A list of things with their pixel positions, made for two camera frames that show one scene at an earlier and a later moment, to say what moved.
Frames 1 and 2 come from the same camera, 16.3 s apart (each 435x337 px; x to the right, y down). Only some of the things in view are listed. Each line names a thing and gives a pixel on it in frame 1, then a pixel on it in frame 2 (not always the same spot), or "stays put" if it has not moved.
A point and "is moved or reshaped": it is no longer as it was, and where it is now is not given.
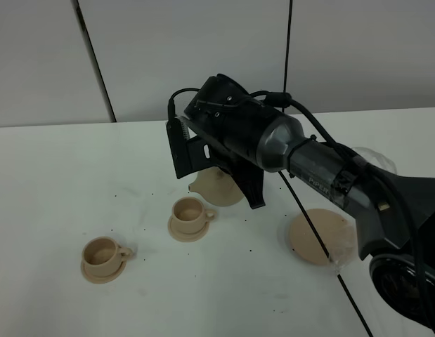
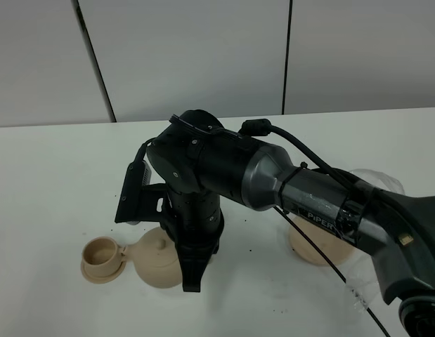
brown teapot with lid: [216, 186] is moved or reshaped
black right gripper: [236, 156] to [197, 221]
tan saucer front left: [102, 279] stays put
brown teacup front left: [102, 256] stays put
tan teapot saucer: [335, 232] stays put
